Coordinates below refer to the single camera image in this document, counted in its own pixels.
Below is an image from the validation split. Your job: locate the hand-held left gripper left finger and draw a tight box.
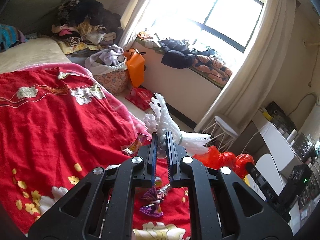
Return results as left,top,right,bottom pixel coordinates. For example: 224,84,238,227
27,132,158,240

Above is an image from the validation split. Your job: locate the orange bag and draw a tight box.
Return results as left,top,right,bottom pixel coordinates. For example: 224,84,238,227
125,49,146,88

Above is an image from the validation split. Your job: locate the pink fleece blanket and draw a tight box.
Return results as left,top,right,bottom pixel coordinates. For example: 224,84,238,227
22,62,153,140

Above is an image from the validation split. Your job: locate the grey bed headboard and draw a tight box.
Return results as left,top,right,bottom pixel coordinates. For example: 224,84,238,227
5,0,65,34

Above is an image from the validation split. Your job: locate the window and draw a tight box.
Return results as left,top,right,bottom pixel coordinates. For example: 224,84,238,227
145,0,265,53

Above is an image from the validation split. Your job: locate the white wire stool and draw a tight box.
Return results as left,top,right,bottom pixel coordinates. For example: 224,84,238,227
201,116,240,153

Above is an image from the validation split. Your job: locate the red floral blanket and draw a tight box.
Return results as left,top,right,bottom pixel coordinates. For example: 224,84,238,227
0,67,190,240

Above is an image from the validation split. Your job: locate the purple knotted candy wrapper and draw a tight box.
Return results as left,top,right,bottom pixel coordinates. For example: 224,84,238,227
139,184,173,218

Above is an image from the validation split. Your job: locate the dark green bag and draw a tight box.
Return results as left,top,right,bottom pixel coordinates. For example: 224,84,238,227
265,101,298,130

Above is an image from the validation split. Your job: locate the pile of clothes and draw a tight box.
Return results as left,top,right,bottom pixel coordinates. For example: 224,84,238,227
51,0,124,54

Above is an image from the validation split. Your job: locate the orange yellow snack wrapper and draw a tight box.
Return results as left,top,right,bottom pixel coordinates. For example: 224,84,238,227
121,134,148,155

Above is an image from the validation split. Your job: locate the lavender white clothes heap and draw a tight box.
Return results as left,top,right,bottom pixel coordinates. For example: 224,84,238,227
85,44,128,75

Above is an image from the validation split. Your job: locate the white desk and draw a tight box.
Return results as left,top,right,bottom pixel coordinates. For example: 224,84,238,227
251,115,300,178

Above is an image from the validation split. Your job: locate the floral laundry basket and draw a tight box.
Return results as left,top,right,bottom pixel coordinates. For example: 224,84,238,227
94,69,129,95

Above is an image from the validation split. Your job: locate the white cable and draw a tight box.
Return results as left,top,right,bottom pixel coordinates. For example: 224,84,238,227
287,92,317,118

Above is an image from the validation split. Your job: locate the cream wide curtain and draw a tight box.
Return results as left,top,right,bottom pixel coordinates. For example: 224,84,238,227
195,0,298,133

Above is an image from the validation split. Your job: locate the blue patterned cloth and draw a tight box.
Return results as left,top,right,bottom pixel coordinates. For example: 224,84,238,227
0,24,27,52

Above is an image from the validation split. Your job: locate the white foam fruit net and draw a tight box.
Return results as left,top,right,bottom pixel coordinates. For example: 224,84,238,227
143,93,212,155

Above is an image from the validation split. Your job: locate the beige bed sheet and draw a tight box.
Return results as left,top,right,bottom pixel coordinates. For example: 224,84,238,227
0,37,72,74

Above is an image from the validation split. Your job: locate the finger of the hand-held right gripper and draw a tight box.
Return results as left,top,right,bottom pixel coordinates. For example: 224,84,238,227
246,162,278,205

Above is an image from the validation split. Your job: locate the group of cosmetic bottles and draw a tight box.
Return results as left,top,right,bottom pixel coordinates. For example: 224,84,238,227
282,127,320,165

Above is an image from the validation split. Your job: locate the red plastic floor bag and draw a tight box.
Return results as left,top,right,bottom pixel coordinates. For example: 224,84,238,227
125,87,154,111

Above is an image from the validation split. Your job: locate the cream narrow curtain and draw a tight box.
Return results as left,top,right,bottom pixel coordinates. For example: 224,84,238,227
117,0,163,53

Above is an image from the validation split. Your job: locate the orange patterned blanket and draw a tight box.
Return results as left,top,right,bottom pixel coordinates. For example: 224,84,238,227
192,54,233,85

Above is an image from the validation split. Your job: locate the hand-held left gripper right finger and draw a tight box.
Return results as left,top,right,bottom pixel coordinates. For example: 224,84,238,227
166,131,293,240

